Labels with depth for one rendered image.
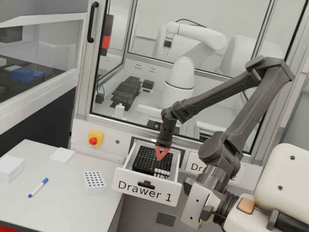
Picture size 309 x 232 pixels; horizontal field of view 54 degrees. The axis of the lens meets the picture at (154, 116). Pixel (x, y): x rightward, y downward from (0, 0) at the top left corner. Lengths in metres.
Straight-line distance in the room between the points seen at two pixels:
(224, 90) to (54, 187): 0.84
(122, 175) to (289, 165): 0.78
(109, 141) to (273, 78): 0.95
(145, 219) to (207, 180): 1.10
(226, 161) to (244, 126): 0.13
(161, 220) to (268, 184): 1.22
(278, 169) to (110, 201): 0.87
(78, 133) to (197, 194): 1.03
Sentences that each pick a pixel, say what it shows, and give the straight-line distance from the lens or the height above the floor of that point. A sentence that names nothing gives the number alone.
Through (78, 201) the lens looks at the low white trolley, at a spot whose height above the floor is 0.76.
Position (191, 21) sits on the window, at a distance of 1.44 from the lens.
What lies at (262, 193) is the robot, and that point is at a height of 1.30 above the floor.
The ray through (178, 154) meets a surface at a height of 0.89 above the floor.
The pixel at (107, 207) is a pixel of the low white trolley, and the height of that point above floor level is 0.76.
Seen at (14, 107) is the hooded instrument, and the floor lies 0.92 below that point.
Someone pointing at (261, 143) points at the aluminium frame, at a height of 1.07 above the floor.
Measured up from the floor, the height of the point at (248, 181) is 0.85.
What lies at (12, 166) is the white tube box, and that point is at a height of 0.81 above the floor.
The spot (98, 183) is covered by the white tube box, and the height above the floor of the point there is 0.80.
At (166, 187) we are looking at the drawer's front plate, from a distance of 1.30.
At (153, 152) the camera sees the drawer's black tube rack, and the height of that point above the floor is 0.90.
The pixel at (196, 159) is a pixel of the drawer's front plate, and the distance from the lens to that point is 1.59.
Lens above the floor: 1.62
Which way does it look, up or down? 21 degrees down
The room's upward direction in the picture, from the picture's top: 13 degrees clockwise
